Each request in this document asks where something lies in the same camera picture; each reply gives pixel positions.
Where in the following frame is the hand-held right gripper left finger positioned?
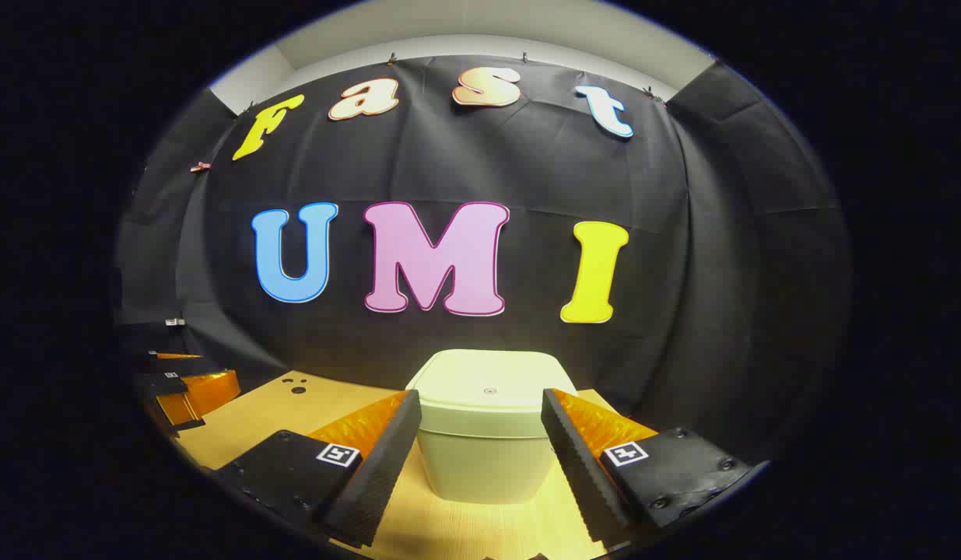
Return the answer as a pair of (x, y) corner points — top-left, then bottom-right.
(208, 389), (423, 549)

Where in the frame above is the wooden desktop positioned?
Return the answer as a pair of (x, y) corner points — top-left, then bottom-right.
(173, 371), (660, 560)

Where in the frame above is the black backdrop cloth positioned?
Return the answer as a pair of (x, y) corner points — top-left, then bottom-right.
(114, 54), (851, 467)

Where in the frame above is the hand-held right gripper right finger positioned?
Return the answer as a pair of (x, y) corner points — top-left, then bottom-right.
(540, 387), (770, 546)

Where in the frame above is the pale green desktop garbage bin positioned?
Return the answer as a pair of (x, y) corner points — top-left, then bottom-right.
(405, 349), (580, 505)

